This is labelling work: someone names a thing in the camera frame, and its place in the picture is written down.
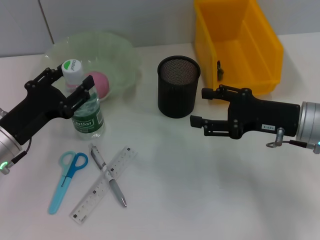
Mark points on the pink peach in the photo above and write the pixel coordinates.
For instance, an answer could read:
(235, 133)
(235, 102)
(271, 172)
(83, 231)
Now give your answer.
(101, 85)

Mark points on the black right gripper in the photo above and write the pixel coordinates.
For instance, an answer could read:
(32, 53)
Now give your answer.
(265, 117)

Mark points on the transparent plastic ruler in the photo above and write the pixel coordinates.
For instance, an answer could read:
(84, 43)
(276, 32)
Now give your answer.
(85, 205)

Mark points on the grey white pen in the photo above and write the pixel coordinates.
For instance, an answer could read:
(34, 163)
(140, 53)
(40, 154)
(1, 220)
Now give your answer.
(100, 160)

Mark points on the clear green-label water bottle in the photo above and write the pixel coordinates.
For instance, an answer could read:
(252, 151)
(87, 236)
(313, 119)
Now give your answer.
(87, 122)

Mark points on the yellow plastic bin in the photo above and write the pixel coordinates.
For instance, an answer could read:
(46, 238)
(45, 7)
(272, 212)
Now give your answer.
(240, 62)

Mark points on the green glass fruit bowl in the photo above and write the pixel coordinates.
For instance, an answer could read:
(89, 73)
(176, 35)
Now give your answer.
(112, 57)

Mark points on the black mesh pen holder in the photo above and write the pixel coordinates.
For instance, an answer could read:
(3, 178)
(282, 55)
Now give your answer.
(177, 97)

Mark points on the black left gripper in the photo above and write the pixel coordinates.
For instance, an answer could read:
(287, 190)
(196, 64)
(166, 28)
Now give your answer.
(32, 110)

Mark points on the blue scissors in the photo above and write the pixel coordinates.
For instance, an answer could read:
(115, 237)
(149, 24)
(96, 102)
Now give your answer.
(66, 180)

